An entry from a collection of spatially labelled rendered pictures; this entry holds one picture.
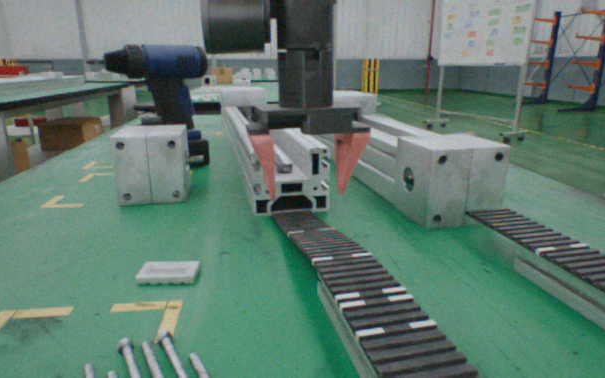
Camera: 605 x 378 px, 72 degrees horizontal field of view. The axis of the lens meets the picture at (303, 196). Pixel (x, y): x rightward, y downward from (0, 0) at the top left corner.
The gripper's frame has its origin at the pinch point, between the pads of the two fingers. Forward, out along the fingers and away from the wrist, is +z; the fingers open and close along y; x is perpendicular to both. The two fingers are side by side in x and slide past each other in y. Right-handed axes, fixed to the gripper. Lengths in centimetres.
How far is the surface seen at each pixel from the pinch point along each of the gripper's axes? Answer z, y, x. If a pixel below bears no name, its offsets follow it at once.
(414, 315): 1.8, -1.3, 22.9
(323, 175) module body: 0.4, -3.8, -6.7
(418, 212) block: 3.9, -13.6, 0.4
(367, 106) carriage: -4.7, -22.1, -38.7
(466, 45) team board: -34, -356, -516
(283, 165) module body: -0.3, 0.7, -10.7
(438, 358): 1.8, -0.7, 26.8
